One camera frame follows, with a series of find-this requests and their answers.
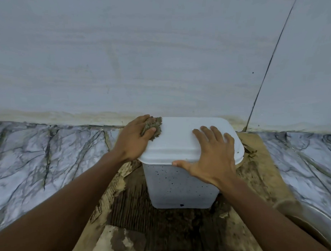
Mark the person's right forearm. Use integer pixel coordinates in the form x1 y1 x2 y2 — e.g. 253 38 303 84
215 173 331 251

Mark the grey-brown scrub pad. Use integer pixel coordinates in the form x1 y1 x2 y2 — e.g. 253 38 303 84
140 116 163 142

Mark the person's left hand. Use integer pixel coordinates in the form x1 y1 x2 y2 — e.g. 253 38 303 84
111 113 158 165

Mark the steel bowl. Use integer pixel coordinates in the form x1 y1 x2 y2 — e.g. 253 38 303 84
272 199 331 251

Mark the person's right hand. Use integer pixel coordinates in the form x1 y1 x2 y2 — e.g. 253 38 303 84
171 124 238 191

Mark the person's left forearm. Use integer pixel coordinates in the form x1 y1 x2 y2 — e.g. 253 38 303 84
0 147 140 251

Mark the white speckled plastic container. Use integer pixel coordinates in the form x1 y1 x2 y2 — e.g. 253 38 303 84
140 152 245 212

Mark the white plastic container lid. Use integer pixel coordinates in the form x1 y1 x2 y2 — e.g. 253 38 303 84
137 115 246 169

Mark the stained brown cardboard sheet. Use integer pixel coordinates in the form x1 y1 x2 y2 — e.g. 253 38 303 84
78 126 299 251

